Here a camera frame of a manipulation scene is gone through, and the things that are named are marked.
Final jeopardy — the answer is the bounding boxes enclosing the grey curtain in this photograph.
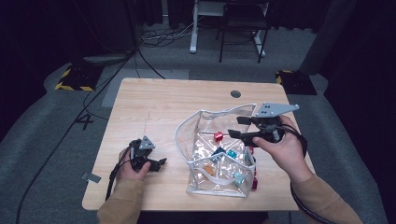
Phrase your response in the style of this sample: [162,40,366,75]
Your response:
[299,0,358,77]

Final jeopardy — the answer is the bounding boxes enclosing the long black floor cable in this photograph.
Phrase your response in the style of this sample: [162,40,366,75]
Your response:
[15,46,139,224]

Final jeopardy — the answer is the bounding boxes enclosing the black yellow-striped stand base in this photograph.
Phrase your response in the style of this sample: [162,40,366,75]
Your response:
[275,69,318,96]
[54,63,105,92]

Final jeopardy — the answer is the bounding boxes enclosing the person's left hand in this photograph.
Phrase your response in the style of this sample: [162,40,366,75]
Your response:
[116,148,151,182]

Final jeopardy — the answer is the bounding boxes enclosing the light teal sloped toy brick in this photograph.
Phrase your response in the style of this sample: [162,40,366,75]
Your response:
[233,172,247,186]

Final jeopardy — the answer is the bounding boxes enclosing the black metal chair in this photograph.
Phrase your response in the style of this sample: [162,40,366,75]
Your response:
[216,0,271,64]

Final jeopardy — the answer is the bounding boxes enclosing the tangle of floor cables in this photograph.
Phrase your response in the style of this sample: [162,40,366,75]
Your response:
[139,21,194,49]

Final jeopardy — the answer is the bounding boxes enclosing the dark blue sloped toy brick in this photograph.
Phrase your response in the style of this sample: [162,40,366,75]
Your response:
[211,147,227,162]

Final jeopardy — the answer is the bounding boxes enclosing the left hand-held gripper cable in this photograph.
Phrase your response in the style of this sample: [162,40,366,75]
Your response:
[105,139,138,201]

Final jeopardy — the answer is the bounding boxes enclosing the grey tape piece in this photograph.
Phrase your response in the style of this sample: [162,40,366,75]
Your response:
[80,172,103,184]

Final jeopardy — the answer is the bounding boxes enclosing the grey flat floor strip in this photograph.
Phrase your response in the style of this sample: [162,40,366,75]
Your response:
[82,54,133,66]

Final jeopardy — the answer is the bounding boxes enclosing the right hand-held gripper cable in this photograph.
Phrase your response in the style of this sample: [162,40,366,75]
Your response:
[270,123,339,224]

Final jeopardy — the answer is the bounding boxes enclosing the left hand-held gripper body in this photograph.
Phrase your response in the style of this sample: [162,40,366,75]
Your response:
[128,134,156,171]

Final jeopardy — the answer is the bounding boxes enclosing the person's dark lap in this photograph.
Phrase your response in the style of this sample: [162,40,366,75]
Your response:
[136,210,271,224]

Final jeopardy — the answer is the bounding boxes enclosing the person's right hand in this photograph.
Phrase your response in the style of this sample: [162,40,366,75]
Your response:
[252,115,315,185]

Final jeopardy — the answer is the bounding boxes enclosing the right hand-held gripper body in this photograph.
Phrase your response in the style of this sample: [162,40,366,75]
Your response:
[242,102,301,147]

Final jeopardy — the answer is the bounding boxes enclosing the hand-held gripper cable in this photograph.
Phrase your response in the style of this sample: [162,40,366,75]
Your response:
[270,123,339,224]
[105,139,138,201]

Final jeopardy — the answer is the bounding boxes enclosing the clear plastic bag white trim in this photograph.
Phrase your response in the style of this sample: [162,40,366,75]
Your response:
[174,103,259,199]

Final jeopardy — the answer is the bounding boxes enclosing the white desk frame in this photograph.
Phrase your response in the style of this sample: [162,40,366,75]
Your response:
[189,0,267,59]

